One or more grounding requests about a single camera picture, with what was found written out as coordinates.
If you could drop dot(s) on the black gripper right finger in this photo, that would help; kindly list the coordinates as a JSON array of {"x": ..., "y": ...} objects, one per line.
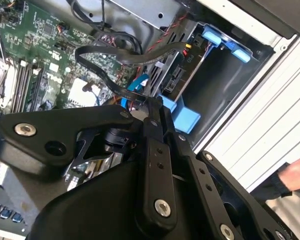
[{"x": 200, "y": 180}]

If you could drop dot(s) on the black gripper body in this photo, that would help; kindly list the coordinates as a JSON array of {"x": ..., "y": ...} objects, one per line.
[{"x": 95, "y": 205}]

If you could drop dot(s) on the hard disk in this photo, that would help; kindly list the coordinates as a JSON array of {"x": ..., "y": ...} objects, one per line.
[{"x": 210, "y": 37}]

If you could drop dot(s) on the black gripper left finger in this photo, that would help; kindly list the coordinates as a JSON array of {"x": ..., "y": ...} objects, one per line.
[{"x": 52, "y": 125}]

